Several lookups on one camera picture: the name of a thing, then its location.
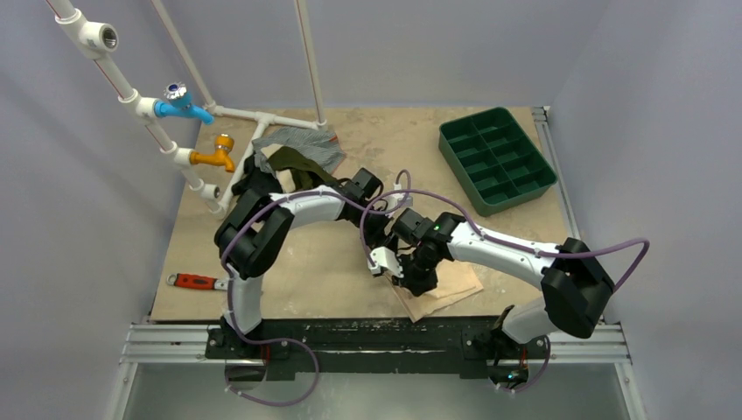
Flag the purple cable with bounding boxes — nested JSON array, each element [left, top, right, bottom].
[[220, 169, 413, 407], [358, 188, 652, 297]]

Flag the beige underwear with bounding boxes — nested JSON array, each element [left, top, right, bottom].
[[390, 261, 484, 323]]

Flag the white PVC pipe frame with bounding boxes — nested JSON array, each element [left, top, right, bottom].
[[47, 1, 328, 219]]

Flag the green compartment tray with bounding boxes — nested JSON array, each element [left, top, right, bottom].
[[438, 107, 558, 217]]

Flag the black underwear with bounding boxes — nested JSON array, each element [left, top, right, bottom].
[[231, 156, 284, 206]]

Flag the orange tap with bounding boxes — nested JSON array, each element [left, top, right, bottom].
[[188, 134, 236, 173]]

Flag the adjustable wrench red handle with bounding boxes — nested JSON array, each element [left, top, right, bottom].
[[165, 273, 228, 291]]

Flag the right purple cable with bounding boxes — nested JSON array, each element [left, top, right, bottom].
[[358, 188, 652, 297]]

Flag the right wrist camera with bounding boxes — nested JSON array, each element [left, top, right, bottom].
[[367, 247, 404, 282]]

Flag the dark green underwear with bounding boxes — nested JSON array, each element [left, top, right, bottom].
[[261, 144, 338, 193]]

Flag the striped grey underwear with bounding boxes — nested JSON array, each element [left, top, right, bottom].
[[251, 127, 347, 175]]

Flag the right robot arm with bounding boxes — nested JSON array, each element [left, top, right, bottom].
[[390, 208, 615, 356]]

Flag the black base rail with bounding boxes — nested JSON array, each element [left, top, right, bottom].
[[205, 316, 547, 385]]

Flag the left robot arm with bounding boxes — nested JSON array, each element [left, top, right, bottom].
[[214, 169, 408, 358]]

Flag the blue tap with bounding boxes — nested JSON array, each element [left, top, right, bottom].
[[154, 82, 214, 124]]

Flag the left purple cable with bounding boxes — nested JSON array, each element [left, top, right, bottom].
[[220, 169, 413, 407]]

